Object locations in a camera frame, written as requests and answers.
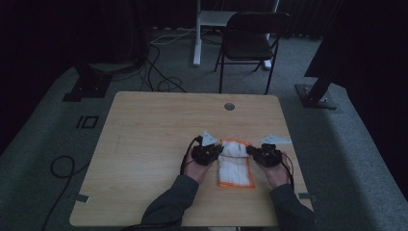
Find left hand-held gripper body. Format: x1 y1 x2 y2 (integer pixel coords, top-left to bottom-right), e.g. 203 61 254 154
191 130 219 167

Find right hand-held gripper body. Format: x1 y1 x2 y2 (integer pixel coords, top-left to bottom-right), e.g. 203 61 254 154
257 133 293 168

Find white cloth with orange grid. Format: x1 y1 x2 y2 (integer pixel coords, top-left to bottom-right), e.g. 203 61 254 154
217 138 256 190

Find person's left hand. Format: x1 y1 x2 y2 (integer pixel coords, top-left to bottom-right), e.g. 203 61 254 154
183 153 214 185

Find person's right hand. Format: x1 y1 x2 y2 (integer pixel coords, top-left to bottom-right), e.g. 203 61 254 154
260 152 292 190

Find black slanted stand with base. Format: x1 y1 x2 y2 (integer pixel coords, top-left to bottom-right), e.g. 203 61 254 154
294 72 338 111

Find black folding chair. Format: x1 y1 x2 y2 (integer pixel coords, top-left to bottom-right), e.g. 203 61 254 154
214 12 292 96

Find black curtain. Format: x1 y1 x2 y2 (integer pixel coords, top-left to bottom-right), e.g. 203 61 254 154
303 0 408 193

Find left hand-held gripper black cable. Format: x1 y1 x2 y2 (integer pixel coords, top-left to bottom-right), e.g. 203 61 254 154
120 135 204 231

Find hand-held gripper black cable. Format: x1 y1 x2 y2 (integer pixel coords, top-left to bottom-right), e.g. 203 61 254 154
280 152 295 191
120 135 204 231

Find right hand-held gripper black cable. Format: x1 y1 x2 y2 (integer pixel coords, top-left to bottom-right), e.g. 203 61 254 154
280 152 295 191

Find tangled black floor cables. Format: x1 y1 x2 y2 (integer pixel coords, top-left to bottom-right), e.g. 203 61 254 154
140 42 188 94

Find white desk frame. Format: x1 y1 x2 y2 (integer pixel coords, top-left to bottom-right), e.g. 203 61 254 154
192 0 281 70

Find white floor cable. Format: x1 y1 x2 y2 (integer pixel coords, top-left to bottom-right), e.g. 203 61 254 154
149 27 197 46

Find black stand base plate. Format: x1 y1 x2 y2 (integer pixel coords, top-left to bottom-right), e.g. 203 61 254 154
62 63 114 103

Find looped black floor cable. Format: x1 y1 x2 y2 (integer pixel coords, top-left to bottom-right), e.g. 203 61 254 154
40 155 91 231

